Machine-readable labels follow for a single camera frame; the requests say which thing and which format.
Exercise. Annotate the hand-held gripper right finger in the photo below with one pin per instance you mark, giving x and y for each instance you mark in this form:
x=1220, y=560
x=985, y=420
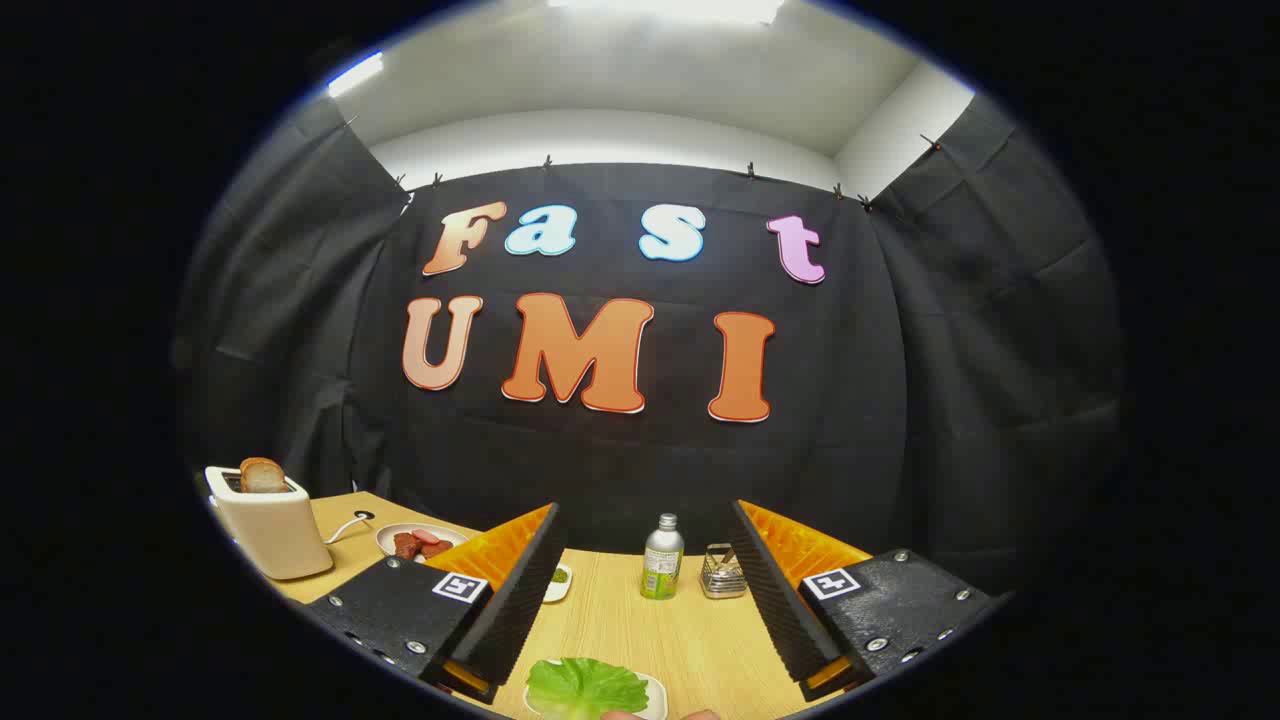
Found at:
x=780, y=600

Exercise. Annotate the green label drink bottle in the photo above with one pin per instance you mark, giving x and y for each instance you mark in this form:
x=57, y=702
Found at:
x=662, y=565

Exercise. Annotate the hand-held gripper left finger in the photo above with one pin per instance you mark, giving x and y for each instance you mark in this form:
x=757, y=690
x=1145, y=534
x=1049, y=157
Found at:
x=520, y=600

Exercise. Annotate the brown meat piece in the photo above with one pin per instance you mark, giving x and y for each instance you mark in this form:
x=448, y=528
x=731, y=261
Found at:
x=436, y=549
x=405, y=547

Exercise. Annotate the red sausage slice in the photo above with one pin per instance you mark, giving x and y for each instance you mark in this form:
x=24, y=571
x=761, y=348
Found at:
x=426, y=536

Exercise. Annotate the green lettuce leaf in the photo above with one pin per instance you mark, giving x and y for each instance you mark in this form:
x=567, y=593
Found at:
x=585, y=688

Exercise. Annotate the white rounded rectangular plate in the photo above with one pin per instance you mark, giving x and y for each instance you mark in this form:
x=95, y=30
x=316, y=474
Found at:
x=656, y=696

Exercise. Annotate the round white plate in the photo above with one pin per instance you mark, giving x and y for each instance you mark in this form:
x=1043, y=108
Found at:
x=452, y=532

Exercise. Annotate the ceiling light panel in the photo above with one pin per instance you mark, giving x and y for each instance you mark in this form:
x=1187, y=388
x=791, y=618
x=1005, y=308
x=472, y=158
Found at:
x=665, y=8

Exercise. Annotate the black backdrop cloth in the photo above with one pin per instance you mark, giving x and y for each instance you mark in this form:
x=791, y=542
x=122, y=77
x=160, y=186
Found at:
x=620, y=470

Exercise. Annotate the toasted bread slice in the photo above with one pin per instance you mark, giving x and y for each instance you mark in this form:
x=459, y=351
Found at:
x=262, y=476

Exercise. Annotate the white toaster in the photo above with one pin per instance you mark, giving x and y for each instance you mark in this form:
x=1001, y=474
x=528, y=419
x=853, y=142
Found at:
x=270, y=530

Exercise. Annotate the white divided dish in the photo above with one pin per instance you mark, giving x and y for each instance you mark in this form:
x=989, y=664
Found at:
x=562, y=590

